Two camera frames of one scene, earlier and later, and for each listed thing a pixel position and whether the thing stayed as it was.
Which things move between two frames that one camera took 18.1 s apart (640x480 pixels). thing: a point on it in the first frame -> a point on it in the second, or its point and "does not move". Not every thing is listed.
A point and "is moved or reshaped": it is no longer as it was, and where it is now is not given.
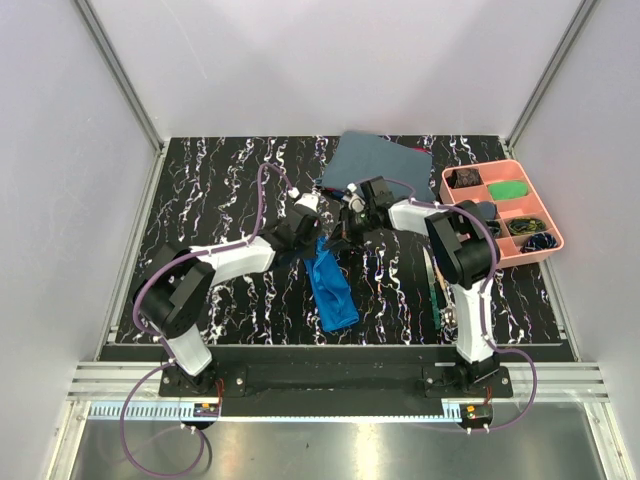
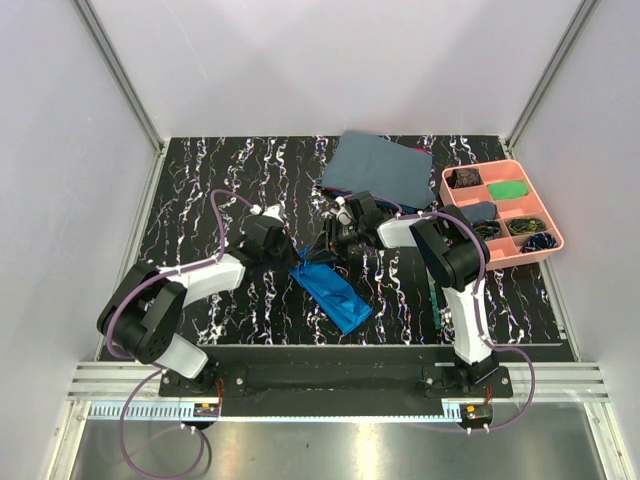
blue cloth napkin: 334,295 is moved or reshaped
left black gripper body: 306,246 -> 282,257
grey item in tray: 487,209 does not move
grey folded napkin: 360,156 does not move
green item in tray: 508,189 does not move
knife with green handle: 432,284 does not move
